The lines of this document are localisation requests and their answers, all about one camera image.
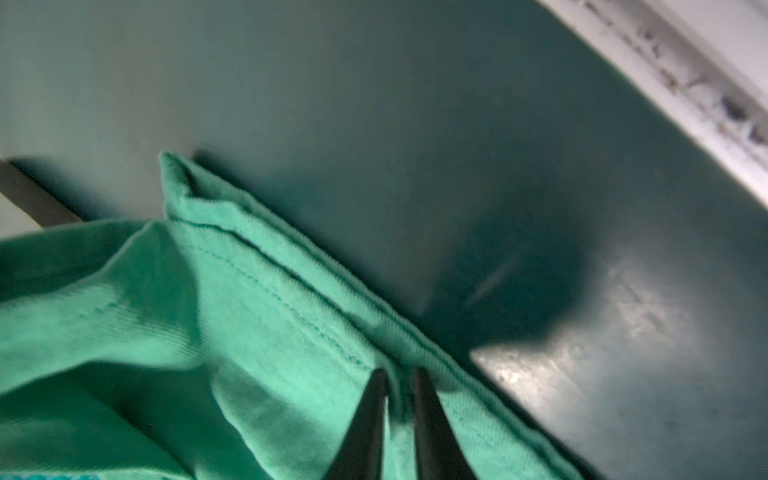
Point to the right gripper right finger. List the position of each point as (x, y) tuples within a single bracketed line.
[(438, 454)]

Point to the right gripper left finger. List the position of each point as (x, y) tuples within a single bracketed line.
[(360, 455)]

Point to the green long pants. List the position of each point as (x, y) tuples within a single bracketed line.
[(216, 343)]

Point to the dark green table mat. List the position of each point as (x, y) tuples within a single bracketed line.
[(473, 162)]

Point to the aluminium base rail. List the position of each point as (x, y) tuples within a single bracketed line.
[(702, 63)]

